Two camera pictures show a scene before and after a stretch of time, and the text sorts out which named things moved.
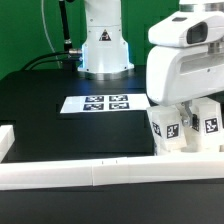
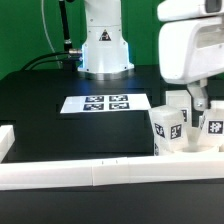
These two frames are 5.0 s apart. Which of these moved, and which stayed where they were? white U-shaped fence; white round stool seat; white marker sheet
Moved: white round stool seat
Stayed: white U-shaped fence; white marker sheet
